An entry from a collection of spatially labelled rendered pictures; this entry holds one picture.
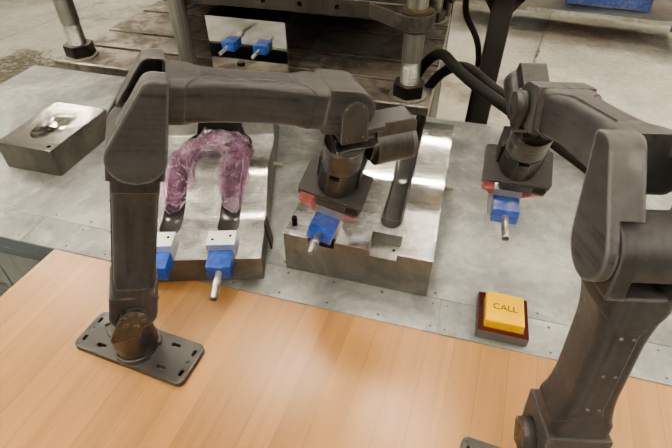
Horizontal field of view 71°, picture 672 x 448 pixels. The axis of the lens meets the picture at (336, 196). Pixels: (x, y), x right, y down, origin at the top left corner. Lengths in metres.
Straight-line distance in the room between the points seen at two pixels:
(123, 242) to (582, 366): 0.53
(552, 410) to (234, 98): 0.47
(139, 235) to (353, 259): 0.36
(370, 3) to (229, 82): 0.95
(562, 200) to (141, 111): 0.89
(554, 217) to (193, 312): 0.74
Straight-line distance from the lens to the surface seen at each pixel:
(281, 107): 0.56
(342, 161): 0.62
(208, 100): 0.54
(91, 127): 1.32
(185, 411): 0.77
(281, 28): 1.54
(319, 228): 0.76
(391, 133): 0.64
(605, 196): 0.43
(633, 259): 0.44
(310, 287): 0.86
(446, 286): 0.88
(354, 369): 0.77
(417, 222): 0.86
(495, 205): 0.84
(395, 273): 0.83
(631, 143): 0.44
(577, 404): 0.56
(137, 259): 0.67
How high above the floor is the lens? 1.46
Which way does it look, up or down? 39 degrees down
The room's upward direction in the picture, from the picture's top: straight up
